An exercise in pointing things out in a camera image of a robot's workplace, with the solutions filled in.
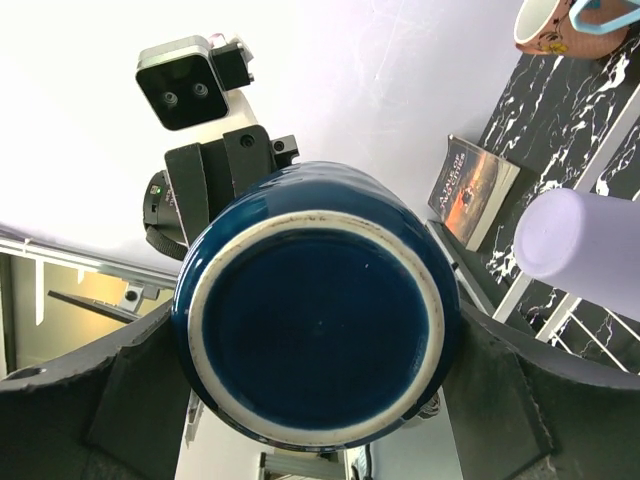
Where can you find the lavender plastic cup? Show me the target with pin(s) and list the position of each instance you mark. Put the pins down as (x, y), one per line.
(584, 244)

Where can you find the light blue ceramic mug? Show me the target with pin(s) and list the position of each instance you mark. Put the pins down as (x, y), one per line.
(602, 17)

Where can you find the dark blue ceramic mug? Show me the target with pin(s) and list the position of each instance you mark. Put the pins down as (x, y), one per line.
(316, 313)

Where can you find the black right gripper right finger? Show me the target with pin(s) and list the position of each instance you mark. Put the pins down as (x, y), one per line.
(522, 409)

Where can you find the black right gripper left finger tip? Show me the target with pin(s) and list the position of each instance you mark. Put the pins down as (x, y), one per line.
(112, 409)

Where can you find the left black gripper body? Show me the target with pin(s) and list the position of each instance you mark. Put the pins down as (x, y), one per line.
(205, 177)

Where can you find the dark Tale of Two Cities book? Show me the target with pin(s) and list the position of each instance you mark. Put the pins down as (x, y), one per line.
(471, 187)

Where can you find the salmon pink floral mug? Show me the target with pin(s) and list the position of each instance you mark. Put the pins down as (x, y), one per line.
(544, 27)

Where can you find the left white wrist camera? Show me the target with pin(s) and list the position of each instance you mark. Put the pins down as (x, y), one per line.
(186, 81)

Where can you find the white wire dish rack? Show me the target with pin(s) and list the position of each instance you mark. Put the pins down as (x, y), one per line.
(575, 325)

